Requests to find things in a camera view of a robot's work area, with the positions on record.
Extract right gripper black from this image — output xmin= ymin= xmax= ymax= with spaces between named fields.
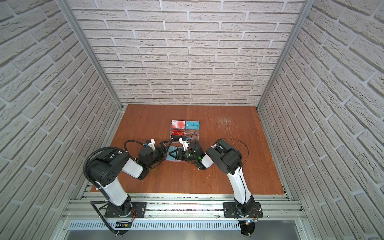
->
xmin=170 ymin=148 xmax=199 ymax=162

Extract clear acrylic card display stand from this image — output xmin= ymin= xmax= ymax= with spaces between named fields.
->
xmin=170 ymin=125 xmax=200 ymax=143

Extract red leather card wallet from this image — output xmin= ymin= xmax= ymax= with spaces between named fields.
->
xmin=166 ymin=146 xmax=188 ymax=162

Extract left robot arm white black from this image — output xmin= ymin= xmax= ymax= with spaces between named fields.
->
xmin=83 ymin=140 xmax=170 ymax=217

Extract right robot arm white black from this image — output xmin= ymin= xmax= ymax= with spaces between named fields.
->
xmin=168 ymin=139 xmax=255 ymax=216

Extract black VIP card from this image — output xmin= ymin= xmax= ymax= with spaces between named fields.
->
xmin=171 ymin=135 xmax=183 ymax=142

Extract red VIP card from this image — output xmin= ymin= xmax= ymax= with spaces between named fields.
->
xmin=171 ymin=129 xmax=185 ymax=136

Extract white red circle card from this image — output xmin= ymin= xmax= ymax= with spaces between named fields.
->
xmin=171 ymin=120 xmax=186 ymax=129

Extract teal VIP card in stand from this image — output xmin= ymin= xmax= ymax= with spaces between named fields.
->
xmin=186 ymin=121 xmax=200 ymax=130

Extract small circuit board left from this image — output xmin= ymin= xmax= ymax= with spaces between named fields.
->
xmin=115 ymin=221 xmax=133 ymax=229

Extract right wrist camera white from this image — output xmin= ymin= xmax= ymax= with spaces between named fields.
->
xmin=179 ymin=136 xmax=190 ymax=151

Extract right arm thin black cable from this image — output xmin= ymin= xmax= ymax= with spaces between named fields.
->
xmin=188 ymin=131 xmax=250 ymax=169

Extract aluminium mounting rail frame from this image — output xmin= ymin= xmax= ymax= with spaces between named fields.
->
xmin=51 ymin=188 xmax=315 ymax=240

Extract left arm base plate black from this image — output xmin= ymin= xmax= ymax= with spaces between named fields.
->
xmin=104 ymin=202 xmax=147 ymax=218

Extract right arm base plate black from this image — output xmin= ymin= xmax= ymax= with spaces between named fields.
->
xmin=223 ymin=202 xmax=264 ymax=219

